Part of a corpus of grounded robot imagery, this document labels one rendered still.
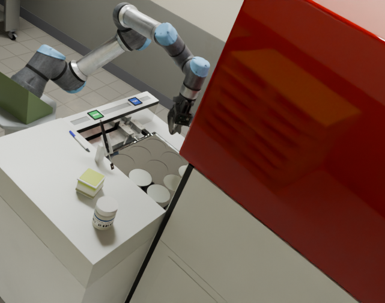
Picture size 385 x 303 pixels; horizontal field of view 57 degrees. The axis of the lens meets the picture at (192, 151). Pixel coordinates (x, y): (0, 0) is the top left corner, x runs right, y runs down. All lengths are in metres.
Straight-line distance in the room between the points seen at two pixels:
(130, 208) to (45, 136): 0.46
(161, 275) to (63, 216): 0.52
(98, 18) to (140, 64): 0.63
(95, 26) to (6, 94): 2.31
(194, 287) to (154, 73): 2.59
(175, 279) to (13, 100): 1.06
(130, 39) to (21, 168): 0.76
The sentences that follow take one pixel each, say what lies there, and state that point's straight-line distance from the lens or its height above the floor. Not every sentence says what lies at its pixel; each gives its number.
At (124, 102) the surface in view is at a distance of 1.83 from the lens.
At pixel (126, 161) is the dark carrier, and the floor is 0.90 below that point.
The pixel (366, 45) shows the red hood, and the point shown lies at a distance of 0.88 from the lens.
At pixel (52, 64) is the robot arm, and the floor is 1.06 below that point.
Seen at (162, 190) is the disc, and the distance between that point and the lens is 1.52.
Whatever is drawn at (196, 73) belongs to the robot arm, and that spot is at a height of 1.38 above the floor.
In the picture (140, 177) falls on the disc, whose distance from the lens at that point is 1.54.
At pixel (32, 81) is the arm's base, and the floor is 0.99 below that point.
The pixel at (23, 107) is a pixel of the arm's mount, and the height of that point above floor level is 0.90.
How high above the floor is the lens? 1.96
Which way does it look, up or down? 37 degrees down
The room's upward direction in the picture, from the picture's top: 25 degrees clockwise
